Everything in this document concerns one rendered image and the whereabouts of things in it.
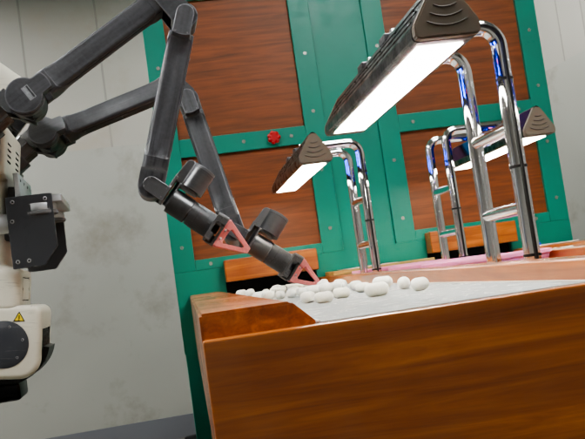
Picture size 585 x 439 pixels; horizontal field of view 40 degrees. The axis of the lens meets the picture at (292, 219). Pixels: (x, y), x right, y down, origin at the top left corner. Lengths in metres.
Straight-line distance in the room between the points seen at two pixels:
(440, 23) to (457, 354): 0.38
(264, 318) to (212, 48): 2.00
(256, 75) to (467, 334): 1.99
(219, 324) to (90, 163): 3.72
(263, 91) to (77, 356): 2.20
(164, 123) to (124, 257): 2.71
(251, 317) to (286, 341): 0.05
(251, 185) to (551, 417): 1.91
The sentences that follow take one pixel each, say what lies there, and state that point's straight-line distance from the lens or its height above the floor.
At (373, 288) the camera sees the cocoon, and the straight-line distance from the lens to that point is 1.22.
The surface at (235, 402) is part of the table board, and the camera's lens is 0.82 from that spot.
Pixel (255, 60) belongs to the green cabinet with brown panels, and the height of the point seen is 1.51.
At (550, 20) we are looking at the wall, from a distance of 4.25.
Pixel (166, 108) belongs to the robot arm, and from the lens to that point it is 1.80.
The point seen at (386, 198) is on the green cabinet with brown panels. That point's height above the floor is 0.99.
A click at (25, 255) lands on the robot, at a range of 1.89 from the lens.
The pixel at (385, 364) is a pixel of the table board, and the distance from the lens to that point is 0.84.
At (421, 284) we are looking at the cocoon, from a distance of 1.22.
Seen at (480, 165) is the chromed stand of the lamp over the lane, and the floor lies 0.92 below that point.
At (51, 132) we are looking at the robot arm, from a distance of 2.20.
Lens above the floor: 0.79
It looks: 4 degrees up
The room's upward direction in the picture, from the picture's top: 8 degrees counter-clockwise
